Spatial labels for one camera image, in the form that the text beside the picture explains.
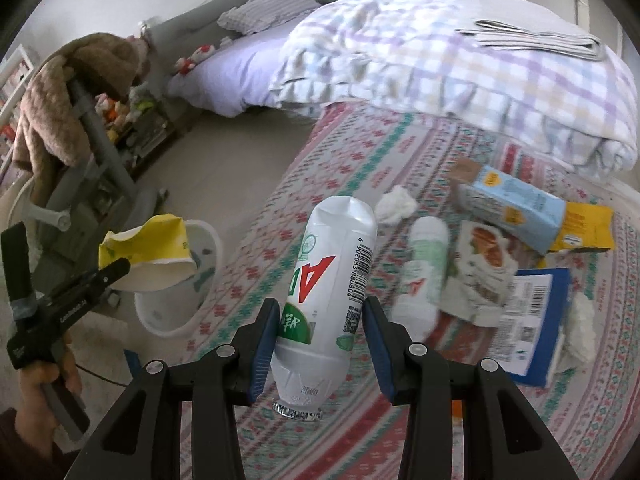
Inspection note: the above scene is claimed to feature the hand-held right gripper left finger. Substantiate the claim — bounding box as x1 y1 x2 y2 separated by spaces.
65 298 282 480

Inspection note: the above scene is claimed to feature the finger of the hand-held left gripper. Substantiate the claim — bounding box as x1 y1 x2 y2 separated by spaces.
92 257 132 288

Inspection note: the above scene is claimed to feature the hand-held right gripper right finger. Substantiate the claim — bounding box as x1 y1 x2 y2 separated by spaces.
362 296 581 480

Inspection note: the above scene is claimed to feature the yellow and white paper bag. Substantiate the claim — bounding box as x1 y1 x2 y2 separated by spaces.
98 214 197 293

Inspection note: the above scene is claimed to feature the white trash bin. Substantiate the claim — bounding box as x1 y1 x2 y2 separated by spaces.
134 219 223 338

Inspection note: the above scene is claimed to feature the large white plastic bottle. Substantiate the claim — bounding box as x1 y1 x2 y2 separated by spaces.
270 196 378 423

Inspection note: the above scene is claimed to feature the light blue carton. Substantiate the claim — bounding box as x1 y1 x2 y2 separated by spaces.
447 156 568 256

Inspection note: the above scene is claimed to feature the yellow snack wrapper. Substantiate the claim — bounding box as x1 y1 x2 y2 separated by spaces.
547 201 615 253

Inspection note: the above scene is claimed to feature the person's left hand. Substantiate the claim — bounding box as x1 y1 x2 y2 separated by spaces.
17 332 83 428

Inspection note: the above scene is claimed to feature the small white plastic bottle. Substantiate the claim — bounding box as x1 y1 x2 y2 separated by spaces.
390 216 451 343

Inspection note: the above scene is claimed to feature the grey chair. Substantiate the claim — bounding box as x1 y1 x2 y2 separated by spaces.
30 77 168 281

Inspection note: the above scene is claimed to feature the white food-print snack wrapper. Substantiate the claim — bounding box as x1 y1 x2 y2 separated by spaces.
442 220 518 326

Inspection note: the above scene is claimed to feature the nightstand with plush toys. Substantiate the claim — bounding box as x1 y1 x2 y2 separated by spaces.
97 85 178 171

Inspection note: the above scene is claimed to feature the crumpled white tissue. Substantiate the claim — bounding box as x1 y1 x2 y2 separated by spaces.
562 292 598 363
374 185 418 224

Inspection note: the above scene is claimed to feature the flat blue and white box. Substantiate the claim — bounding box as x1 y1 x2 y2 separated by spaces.
492 267 573 388

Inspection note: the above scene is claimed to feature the brown fleece cloth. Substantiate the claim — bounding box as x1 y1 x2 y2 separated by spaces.
11 32 151 201

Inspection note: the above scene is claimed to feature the patterned mat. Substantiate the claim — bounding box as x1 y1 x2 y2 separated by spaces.
182 102 640 480

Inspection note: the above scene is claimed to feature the white bookshelf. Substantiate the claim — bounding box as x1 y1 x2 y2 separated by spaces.
0 45 36 161

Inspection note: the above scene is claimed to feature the red and white plush toy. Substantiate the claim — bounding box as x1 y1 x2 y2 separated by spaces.
172 42 218 77

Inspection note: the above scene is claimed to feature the bed with lilac sheet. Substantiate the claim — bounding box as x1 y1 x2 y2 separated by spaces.
145 0 351 116

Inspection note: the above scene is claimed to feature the checked quilt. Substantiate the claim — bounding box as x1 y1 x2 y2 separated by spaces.
270 0 640 178

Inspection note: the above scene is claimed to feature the striped pillow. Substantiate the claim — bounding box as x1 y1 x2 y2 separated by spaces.
217 0 323 36

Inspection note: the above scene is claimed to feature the folded striped cloth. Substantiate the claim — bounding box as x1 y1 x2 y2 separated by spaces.
457 0 608 61

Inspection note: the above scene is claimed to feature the black cable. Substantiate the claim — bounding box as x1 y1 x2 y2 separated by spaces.
75 365 126 388

